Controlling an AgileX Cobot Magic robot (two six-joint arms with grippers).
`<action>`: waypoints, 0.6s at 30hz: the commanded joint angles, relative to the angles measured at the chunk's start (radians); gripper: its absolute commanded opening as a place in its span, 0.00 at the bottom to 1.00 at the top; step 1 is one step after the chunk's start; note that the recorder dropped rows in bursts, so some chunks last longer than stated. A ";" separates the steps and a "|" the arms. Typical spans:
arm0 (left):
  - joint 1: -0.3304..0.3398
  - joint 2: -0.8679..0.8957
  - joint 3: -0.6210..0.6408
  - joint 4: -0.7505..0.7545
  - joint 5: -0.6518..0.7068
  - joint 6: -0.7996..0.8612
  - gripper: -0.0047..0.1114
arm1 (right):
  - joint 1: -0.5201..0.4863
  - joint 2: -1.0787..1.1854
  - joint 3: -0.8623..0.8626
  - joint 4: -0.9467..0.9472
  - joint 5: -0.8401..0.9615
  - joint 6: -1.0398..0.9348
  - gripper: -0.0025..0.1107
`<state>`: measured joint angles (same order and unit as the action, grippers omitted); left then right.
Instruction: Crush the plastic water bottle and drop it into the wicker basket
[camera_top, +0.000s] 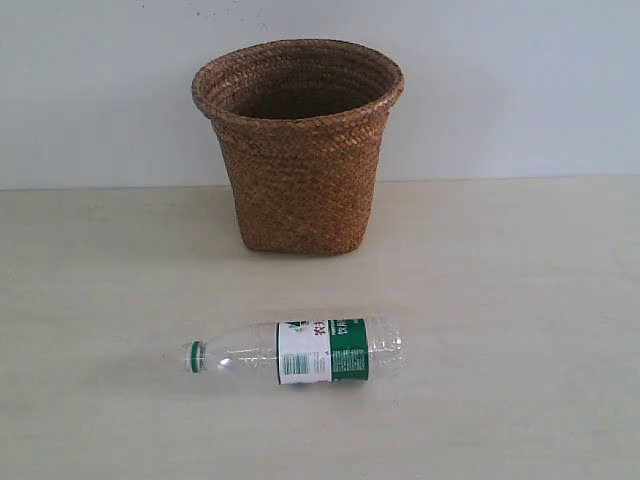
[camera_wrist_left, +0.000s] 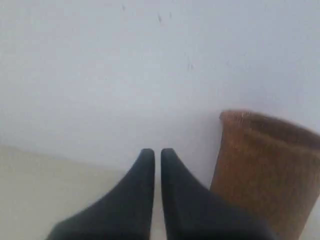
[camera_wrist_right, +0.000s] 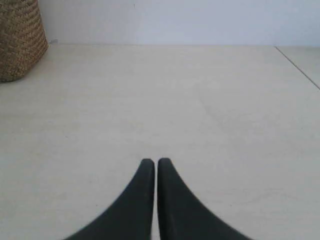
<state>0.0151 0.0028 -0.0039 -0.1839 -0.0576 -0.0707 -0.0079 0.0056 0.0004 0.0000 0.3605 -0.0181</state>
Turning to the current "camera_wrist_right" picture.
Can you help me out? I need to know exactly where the brown woven wicker basket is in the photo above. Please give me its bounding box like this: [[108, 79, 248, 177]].
[[0, 0, 49, 83]]

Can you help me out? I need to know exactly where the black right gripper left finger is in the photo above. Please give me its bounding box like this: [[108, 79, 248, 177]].
[[68, 158, 155, 240]]

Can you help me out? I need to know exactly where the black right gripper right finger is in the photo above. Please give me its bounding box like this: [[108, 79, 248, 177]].
[[157, 158, 249, 240]]

